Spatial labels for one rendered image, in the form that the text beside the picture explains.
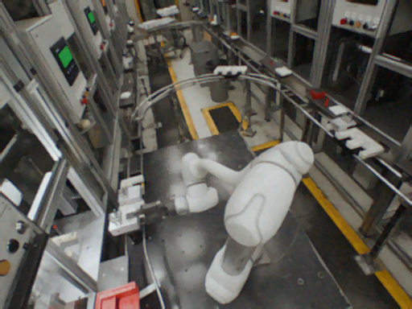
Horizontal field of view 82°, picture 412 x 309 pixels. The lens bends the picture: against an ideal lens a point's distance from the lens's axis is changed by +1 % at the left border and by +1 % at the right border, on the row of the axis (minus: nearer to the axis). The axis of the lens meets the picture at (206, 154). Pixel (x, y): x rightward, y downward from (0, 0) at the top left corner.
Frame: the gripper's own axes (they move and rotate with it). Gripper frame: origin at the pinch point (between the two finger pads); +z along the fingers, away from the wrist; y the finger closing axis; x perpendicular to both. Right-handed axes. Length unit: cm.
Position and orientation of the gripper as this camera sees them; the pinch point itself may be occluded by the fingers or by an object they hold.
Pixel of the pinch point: (134, 217)
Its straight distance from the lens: 121.7
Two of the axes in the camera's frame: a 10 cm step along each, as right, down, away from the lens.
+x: 2.3, 6.1, -7.6
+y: -1.2, -7.6, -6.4
